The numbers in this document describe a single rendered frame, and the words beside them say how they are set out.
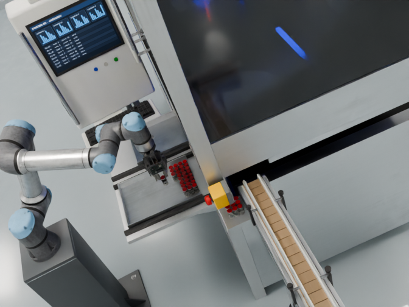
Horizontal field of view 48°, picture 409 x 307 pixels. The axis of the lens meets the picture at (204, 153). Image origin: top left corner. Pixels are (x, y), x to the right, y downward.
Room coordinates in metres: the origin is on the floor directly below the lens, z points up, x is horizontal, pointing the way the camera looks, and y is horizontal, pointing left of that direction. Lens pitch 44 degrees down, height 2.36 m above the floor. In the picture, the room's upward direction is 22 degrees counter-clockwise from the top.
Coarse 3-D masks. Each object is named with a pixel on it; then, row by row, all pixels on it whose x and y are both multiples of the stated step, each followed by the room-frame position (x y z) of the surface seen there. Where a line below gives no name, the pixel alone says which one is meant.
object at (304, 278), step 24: (240, 192) 1.20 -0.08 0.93; (264, 192) 1.15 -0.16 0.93; (264, 216) 1.02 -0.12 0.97; (288, 216) 1.00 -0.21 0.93; (264, 240) 0.97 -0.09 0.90; (288, 240) 0.91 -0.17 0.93; (288, 264) 0.80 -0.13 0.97; (312, 264) 0.77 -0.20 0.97; (288, 288) 0.71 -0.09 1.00; (312, 288) 0.71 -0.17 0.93
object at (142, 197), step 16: (176, 160) 1.54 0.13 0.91; (144, 176) 1.53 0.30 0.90; (160, 176) 1.51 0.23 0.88; (128, 192) 1.48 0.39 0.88; (144, 192) 1.45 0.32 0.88; (160, 192) 1.41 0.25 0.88; (176, 192) 1.37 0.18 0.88; (128, 208) 1.39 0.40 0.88; (144, 208) 1.36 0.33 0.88; (160, 208) 1.32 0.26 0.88; (128, 224) 1.29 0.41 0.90
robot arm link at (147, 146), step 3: (150, 138) 1.35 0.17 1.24; (150, 141) 1.34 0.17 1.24; (153, 141) 1.36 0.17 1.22; (144, 144) 1.33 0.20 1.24; (147, 144) 1.33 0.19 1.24; (150, 144) 1.34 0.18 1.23; (153, 144) 1.35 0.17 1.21; (138, 147) 1.34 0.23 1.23; (141, 147) 1.33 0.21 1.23; (144, 147) 1.33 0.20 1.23; (147, 147) 1.33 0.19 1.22; (150, 147) 1.33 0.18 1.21; (138, 150) 1.35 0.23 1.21; (141, 150) 1.33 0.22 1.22; (144, 150) 1.33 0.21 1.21; (147, 150) 1.33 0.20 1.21
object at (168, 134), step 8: (152, 120) 1.88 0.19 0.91; (160, 120) 1.88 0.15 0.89; (168, 120) 1.87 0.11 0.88; (176, 120) 1.85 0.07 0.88; (152, 128) 1.86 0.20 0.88; (160, 128) 1.83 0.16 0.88; (168, 128) 1.81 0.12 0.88; (176, 128) 1.79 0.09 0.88; (160, 136) 1.77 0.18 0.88; (168, 136) 1.75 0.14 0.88; (176, 136) 1.73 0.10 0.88; (184, 136) 1.70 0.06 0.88; (160, 144) 1.71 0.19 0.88; (168, 144) 1.69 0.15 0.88; (176, 144) 1.67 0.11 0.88; (184, 144) 1.63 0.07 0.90; (136, 152) 1.72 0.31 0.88; (136, 160) 1.63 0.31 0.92
